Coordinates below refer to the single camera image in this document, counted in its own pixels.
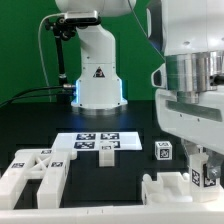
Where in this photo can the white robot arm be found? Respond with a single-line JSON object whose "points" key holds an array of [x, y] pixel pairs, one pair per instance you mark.
{"points": [[190, 83]]}

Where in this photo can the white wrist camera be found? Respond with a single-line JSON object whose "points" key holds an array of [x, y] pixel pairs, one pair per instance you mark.
{"points": [[158, 77]]}

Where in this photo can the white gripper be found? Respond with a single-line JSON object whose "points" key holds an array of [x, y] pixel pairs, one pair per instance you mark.
{"points": [[198, 125]]}

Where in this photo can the white base tag plate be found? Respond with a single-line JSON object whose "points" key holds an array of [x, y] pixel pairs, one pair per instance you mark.
{"points": [[90, 141]]}

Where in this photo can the white tagged nut cube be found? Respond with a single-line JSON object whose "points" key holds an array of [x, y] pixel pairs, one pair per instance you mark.
{"points": [[163, 150]]}

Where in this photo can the white chair back frame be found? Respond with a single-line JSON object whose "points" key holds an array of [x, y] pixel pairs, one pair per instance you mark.
{"points": [[49, 166]]}

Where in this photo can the white chair seat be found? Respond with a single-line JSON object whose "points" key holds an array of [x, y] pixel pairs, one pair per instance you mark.
{"points": [[168, 187]]}

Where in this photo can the silver camera on stand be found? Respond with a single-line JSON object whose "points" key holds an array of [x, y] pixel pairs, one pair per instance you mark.
{"points": [[81, 17]]}

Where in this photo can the black camera stand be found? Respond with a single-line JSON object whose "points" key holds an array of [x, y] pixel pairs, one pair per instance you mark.
{"points": [[62, 31]]}

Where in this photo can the white U-shaped fence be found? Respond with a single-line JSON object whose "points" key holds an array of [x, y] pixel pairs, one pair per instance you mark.
{"points": [[211, 212]]}

